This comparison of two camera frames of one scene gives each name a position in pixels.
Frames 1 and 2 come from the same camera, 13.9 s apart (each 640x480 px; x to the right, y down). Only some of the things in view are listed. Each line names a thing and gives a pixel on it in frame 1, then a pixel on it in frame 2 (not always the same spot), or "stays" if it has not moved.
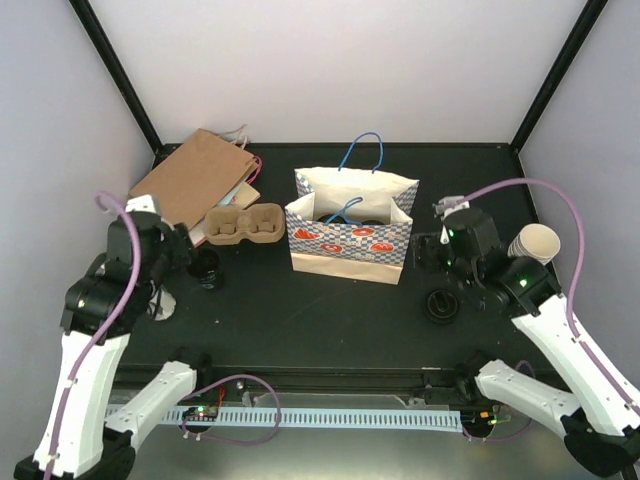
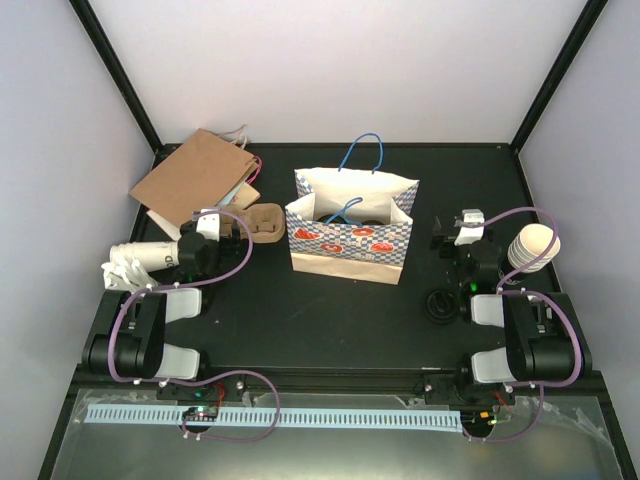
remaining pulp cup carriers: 258,223 stays
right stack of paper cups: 536,240 stays
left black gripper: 182,248 -> 235,241
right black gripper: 424,248 -> 445,238
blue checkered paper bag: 352,222 stays
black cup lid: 337,220 stays
